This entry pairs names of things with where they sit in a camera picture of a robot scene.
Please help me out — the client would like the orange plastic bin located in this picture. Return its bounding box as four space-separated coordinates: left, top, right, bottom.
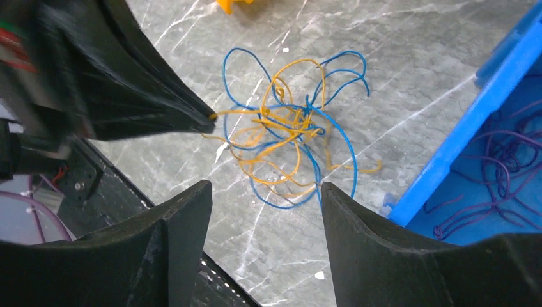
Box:
215 0 254 15

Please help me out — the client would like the blue yellow wire bundle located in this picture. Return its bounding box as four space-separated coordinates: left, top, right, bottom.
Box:
201 47 384 210

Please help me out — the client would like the purple wire bundle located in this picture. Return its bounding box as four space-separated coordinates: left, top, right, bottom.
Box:
423 74 542 242

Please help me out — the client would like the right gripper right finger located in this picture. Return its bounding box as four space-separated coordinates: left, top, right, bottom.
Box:
321 182 541 306

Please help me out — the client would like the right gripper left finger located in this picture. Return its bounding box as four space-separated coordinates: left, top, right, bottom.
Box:
1 180 213 306

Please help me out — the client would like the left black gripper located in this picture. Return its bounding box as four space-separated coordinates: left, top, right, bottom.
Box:
1 1 215 178

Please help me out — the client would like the blue plastic bin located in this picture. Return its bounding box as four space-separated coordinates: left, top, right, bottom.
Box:
386 2 541 245

